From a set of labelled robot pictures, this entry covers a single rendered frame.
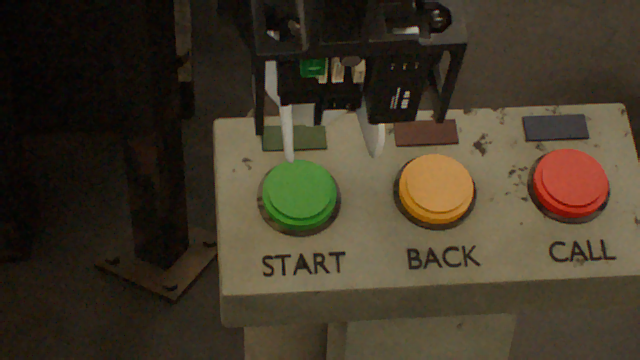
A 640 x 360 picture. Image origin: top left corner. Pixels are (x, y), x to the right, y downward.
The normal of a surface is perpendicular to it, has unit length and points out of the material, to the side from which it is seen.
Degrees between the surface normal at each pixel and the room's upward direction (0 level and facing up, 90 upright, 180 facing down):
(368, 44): 110
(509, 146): 20
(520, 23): 0
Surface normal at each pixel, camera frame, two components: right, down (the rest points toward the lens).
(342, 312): 0.08, 0.88
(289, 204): 0.06, -0.47
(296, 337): -0.29, 0.63
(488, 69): 0.04, -0.74
